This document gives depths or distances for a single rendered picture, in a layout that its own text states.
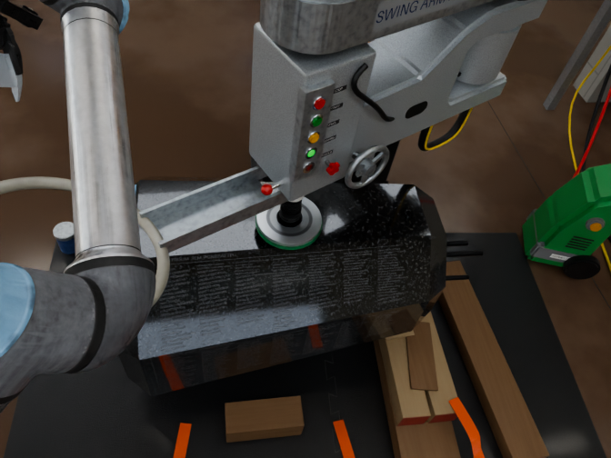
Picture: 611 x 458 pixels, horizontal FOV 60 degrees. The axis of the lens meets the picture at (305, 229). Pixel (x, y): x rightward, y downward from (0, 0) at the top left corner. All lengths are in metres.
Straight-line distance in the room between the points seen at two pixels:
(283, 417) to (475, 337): 0.96
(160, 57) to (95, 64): 2.94
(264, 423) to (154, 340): 0.62
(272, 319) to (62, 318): 1.20
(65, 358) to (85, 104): 0.38
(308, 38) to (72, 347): 0.75
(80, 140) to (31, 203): 2.22
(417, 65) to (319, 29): 0.45
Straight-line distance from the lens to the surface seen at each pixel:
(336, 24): 1.13
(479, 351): 2.54
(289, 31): 1.13
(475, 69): 1.75
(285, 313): 1.77
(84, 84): 0.87
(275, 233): 1.67
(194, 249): 1.71
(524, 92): 4.17
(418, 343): 2.31
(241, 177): 1.51
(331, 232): 1.77
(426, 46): 1.52
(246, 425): 2.16
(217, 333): 1.76
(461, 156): 3.43
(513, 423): 2.47
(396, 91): 1.43
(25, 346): 0.62
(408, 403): 2.21
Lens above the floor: 2.20
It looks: 52 degrees down
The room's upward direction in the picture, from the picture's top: 10 degrees clockwise
